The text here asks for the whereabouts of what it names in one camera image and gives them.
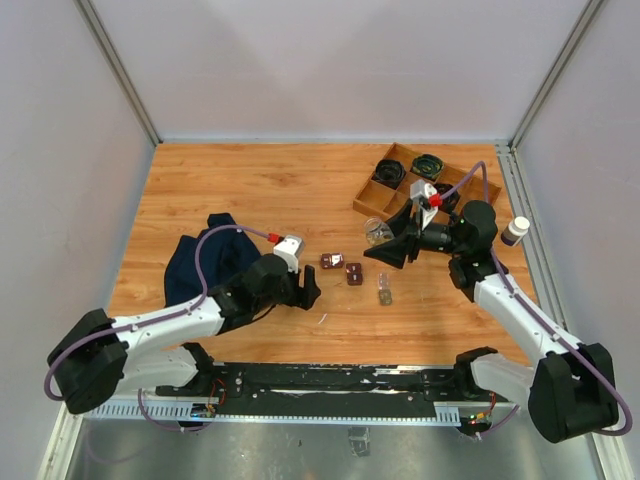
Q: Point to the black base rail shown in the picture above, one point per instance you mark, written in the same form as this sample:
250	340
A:
326	390

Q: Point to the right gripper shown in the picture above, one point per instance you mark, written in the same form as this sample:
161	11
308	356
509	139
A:
394	251

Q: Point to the black yellow rolled sock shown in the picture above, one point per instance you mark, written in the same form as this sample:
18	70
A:
427	166

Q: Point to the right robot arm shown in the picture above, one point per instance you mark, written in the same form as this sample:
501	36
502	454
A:
568	389

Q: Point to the clear glass pill jar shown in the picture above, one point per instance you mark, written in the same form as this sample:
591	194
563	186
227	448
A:
377	231

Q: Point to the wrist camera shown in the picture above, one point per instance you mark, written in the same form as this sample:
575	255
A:
290	250
426	201

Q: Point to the brown double pill box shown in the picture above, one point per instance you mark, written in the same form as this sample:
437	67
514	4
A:
354	274

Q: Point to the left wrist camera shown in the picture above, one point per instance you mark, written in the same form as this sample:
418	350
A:
290	250

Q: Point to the grey pill box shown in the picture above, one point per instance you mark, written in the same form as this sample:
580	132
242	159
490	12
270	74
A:
384	290

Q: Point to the wooden divided tray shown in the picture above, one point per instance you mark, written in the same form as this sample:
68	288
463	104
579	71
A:
377	199

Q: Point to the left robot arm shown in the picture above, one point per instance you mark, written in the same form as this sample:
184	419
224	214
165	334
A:
102	356

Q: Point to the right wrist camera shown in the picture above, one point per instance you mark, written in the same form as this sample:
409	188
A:
426	201

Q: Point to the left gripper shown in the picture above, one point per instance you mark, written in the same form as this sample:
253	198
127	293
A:
305	296

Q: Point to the dark bottle white cap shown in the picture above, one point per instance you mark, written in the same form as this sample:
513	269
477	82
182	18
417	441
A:
515	231

